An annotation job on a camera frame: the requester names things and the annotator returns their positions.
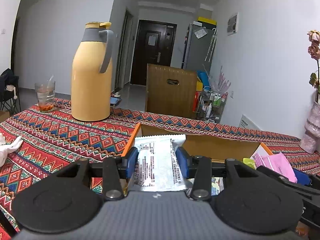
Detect patterned red tablecloth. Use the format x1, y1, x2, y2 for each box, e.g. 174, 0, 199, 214
1, 99, 319, 226

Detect green snack bar packet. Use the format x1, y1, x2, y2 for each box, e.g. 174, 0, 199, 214
242, 158, 256, 170

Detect wire rack with bottles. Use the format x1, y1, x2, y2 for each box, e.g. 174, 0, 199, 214
196, 86, 228, 124

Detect glass cup with drink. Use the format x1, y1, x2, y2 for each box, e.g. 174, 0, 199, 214
35, 75, 55, 112

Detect pink textured vase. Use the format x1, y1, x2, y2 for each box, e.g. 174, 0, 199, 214
299, 102, 319, 154

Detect red cardboard snack box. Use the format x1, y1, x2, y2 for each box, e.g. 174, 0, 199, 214
122, 123, 272, 163

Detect yellow thermos jug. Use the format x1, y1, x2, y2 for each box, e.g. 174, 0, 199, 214
71, 22, 114, 122

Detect wall electrical panel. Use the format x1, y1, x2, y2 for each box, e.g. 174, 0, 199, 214
227, 12, 239, 36

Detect dark entrance door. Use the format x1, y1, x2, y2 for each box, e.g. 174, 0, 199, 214
130, 20, 177, 86

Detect white crumpled cloth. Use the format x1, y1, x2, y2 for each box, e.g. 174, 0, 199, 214
0, 133, 23, 167

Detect yellow box on fridge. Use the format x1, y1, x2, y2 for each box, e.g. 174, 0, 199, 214
197, 17, 217, 25

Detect pink snack packet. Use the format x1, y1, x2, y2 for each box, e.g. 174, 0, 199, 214
251, 153, 298, 183

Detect white printed sachet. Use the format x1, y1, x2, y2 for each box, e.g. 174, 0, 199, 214
128, 134, 192, 192

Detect wooden chair back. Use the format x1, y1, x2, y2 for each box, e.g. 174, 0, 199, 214
145, 64, 197, 118

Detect dried pink roses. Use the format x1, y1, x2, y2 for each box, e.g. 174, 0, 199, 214
307, 30, 320, 103

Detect grey refrigerator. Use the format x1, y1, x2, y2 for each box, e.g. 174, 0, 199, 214
181, 21, 217, 72

